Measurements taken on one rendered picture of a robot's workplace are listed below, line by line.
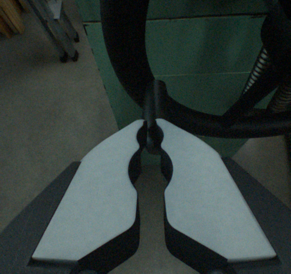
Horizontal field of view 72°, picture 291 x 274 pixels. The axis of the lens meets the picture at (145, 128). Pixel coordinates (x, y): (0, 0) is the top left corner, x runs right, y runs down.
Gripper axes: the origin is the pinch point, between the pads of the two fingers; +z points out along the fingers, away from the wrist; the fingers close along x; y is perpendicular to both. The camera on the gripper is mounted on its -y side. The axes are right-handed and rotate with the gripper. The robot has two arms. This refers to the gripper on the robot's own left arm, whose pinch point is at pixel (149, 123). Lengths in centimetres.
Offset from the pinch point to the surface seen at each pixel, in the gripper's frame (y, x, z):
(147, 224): 70, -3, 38
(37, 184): 62, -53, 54
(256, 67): 1.2, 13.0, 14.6
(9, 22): 2, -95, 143
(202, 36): -0.8, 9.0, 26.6
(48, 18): -1, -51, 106
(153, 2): -6.0, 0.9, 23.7
